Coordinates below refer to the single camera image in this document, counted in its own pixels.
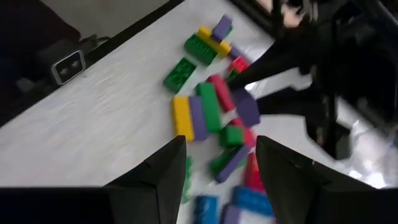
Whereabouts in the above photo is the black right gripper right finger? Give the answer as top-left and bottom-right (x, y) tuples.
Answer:
(255, 135), (332, 224)

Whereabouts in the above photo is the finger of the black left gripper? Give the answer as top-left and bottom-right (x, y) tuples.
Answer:
(228, 29), (312, 91)
(256, 86), (326, 139)

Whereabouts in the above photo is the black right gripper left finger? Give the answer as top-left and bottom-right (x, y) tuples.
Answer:
(104, 135), (187, 224)

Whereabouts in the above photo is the long red block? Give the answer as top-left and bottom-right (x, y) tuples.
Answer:
(206, 73), (236, 113)

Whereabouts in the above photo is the narrow yellow block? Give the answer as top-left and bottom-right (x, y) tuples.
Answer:
(197, 26), (233, 59)

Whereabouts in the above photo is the small red block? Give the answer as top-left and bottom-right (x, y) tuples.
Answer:
(228, 55), (251, 75)

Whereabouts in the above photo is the long purple block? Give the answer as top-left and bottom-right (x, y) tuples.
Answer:
(211, 14), (234, 43)
(214, 144), (251, 184)
(188, 95), (209, 141)
(229, 45), (246, 62)

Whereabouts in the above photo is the long yellow block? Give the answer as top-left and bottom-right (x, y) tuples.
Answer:
(172, 95), (196, 142)

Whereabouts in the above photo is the long green block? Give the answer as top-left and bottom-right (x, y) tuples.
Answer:
(195, 82), (223, 134)

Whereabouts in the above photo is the grey depth camera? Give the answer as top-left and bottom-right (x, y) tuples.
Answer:
(35, 39), (87, 86)

